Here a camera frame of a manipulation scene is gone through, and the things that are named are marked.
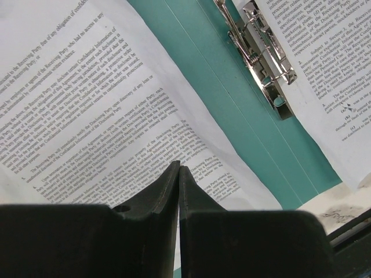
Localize metal folder clip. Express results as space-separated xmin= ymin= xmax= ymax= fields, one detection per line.
xmin=214 ymin=1 xmax=297 ymax=120

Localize teal file folder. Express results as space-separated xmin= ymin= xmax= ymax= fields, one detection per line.
xmin=131 ymin=1 xmax=340 ymax=209

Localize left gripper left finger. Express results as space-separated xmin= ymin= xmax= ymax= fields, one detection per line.
xmin=1 ymin=161 xmax=180 ymax=277

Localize printed paper sheets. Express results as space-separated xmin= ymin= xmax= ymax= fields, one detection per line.
xmin=1 ymin=1 xmax=281 ymax=210

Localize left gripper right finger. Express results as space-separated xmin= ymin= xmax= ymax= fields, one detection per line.
xmin=179 ymin=166 xmax=336 ymax=277

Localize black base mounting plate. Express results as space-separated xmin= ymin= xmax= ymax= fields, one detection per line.
xmin=328 ymin=210 xmax=370 ymax=277

